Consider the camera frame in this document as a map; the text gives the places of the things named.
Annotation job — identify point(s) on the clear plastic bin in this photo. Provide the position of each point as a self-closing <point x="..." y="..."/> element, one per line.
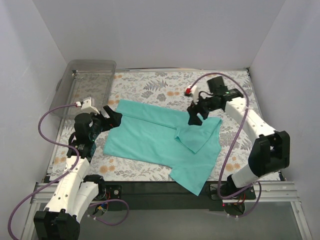
<point x="85" y="78"/>

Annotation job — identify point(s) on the teal t shirt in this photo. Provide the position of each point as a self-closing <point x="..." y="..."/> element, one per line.
<point x="162" y="136"/>

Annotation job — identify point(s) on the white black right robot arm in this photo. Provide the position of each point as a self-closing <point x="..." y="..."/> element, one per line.
<point x="270" y="150"/>

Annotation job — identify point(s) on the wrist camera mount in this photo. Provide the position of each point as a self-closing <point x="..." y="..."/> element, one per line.
<point x="87" y="106"/>
<point x="192" y="91"/>

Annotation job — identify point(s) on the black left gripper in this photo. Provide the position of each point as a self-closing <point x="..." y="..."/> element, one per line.
<point x="105" y="120"/>

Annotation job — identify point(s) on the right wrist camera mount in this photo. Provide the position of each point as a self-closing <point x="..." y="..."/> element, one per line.
<point x="192" y="91"/>

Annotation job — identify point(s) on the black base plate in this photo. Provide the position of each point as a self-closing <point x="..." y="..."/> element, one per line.
<point x="160" y="195"/>

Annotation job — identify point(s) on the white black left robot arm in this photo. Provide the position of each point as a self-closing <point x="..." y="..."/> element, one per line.
<point x="61" y="217"/>

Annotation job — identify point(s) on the aluminium frame rail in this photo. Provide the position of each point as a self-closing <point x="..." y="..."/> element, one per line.
<point x="165" y="211"/>

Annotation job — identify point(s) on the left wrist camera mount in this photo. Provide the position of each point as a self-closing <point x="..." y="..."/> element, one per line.
<point x="87" y="106"/>

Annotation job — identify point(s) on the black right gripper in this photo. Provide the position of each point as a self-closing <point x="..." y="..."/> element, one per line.
<point x="198" y="110"/>

